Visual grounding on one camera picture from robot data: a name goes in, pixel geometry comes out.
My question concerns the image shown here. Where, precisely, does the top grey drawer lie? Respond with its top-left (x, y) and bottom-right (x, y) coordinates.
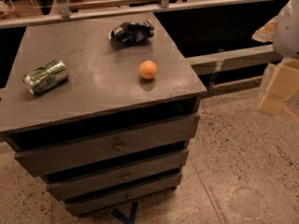
top-left (15, 113), bottom-right (199, 176)

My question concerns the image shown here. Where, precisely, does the grey metal railing frame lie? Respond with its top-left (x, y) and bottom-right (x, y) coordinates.
top-left (0, 0), bottom-right (290, 88)

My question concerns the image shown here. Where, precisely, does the dark blue chip bag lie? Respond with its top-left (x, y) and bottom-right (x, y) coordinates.
top-left (108, 21), bottom-right (154, 44)

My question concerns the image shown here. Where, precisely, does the orange fruit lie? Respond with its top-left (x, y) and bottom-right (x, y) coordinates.
top-left (139, 61), bottom-right (157, 80)

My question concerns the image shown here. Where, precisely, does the middle grey drawer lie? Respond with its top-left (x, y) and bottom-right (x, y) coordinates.
top-left (47, 148), bottom-right (188, 201)

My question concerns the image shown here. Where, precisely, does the grey drawer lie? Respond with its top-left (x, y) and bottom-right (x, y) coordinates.
top-left (47, 148), bottom-right (188, 201)
top-left (15, 113), bottom-right (199, 176)
top-left (65, 173), bottom-right (182, 216)

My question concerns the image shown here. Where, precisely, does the bottom grey drawer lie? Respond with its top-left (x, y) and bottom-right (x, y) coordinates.
top-left (65, 173), bottom-right (182, 216)

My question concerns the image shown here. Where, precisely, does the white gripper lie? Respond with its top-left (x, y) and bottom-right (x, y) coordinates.
top-left (252, 0), bottom-right (299, 115)

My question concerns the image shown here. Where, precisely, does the grey drawer cabinet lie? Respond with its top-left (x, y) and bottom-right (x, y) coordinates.
top-left (0, 17), bottom-right (205, 205)

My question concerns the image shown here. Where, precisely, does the green soda can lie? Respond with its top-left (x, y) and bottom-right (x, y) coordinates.
top-left (22, 60), bottom-right (68, 95)

